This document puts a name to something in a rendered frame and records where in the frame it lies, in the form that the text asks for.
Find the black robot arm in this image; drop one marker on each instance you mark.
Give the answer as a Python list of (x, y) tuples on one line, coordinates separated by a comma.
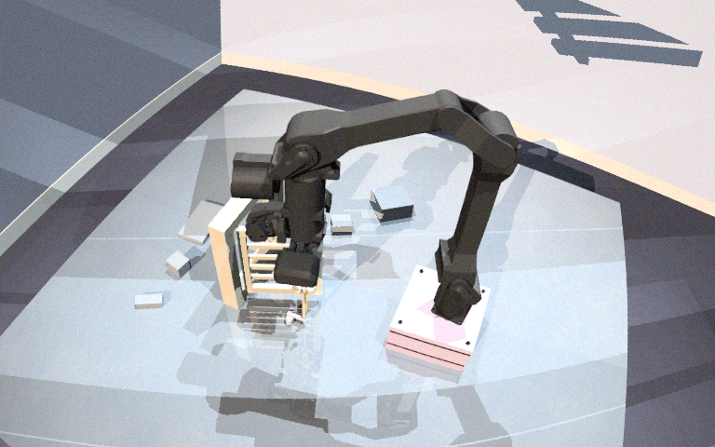
[(306, 156)]

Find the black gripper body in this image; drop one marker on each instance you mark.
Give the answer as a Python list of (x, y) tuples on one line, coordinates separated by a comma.
[(299, 265)]

